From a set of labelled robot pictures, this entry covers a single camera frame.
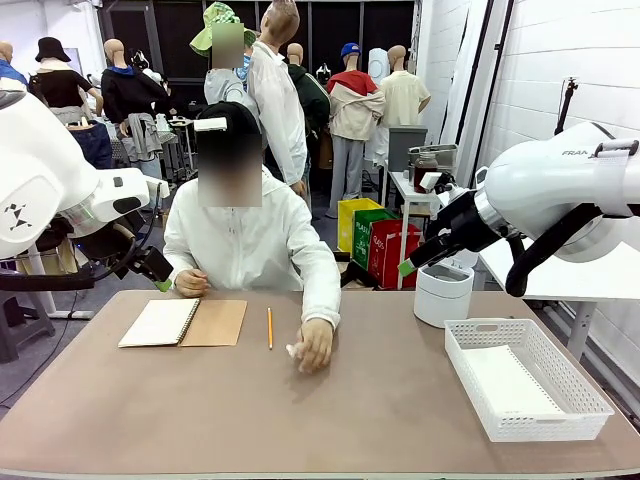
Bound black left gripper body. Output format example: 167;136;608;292
87;230;175;284

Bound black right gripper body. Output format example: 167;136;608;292
422;189;494;256

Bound spiral notebook with brown cover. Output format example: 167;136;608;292
117;298;249;349

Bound person's left forearm white sleeve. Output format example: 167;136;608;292
299;249;343;331

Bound person's right hand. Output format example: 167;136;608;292
173;268;212;299

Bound person's left hand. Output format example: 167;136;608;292
294;318;335;375

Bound red recycling bag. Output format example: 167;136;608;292
368;219;423;290

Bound white round lidded bin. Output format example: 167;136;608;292
413;249;479;330

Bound small white background table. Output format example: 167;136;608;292
387;169;441;291

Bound green recycling bag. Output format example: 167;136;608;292
352;208;401;274

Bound steel tray container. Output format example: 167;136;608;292
408;143;459;174

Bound brown glass jar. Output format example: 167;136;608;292
413;152;440;194

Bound yellow recycling bag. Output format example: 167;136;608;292
337;197;385;254

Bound person's white jacket torso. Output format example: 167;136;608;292
163;167;341;301

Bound grey box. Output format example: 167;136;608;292
388;125;430;173

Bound white desk leg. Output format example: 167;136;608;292
29;244;96;321

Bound large white side table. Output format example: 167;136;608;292
477;234;640;361

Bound blue jeans on mannequin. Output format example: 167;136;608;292
64;119;114;170

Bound mannequin in cream shirt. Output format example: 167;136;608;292
378;44;432;129

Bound grey stool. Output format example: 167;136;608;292
0;289;56;364

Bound black cap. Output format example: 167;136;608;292
196;101;262;151

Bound mannequin in red beige jacket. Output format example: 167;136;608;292
325;42;386;219

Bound black tripod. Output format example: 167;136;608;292
554;77;580;136

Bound mannequin in black jacket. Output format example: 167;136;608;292
99;38;174;176

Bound mannequin with green hat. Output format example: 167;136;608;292
189;1;261;121

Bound mannequin in dark green jacket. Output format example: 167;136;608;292
285;42;331;166

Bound white perforated plastic basket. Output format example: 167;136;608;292
443;317;615;443

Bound mannequin with black hat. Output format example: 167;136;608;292
28;36;104;126

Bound tall mannequin in white shirt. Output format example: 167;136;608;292
247;0;309;196

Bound mannequin in blue top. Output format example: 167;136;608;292
0;40;29;91

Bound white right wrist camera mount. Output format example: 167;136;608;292
418;171;457;196

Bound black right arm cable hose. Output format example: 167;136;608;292
504;202;606;299

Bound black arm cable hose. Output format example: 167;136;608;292
504;202;606;299
0;234;151;294

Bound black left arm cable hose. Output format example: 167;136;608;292
0;234;151;294

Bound thin black floor cable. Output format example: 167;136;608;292
0;289;81;406

